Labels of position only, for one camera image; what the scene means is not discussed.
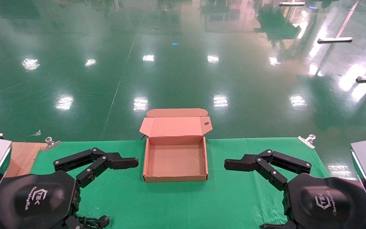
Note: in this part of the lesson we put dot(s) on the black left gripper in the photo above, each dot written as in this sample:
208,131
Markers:
33,200

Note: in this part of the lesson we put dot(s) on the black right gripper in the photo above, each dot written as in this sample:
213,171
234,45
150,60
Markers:
329,203

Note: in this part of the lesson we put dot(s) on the open brown cardboard box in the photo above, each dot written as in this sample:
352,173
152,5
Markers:
175,162

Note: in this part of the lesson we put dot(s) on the metal binder clip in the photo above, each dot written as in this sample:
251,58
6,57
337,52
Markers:
307,141
50,143

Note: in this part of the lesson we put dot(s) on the clear plastic floor scrap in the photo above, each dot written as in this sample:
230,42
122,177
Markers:
37,133

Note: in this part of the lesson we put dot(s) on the green tablecloth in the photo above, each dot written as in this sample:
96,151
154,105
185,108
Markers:
202,203

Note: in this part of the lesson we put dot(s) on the white stand with long pole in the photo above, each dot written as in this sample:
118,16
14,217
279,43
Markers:
335,39

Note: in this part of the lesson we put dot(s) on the short white floor bar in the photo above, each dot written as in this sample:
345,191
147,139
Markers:
292,3

